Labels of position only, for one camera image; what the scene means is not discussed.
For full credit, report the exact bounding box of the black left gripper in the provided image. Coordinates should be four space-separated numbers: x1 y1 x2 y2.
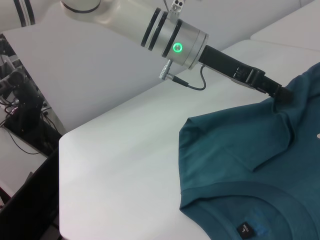
198 44 294 104

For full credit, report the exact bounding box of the blue shirt with FREE print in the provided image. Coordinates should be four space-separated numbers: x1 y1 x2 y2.
178 62 320 240

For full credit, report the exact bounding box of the black robot equipment stand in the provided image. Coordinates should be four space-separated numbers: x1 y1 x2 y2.
0 68 49 141

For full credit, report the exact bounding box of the white side table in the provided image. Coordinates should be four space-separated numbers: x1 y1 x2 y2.
0 127 49 204

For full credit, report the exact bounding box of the left arm connector with cable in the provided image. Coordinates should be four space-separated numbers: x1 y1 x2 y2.
158 59 207 91

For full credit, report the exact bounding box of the silver camera mount bracket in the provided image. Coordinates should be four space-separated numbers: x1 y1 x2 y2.
167 0 186 20

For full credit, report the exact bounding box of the black loose cable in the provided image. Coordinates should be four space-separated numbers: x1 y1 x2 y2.
6 129 43 156

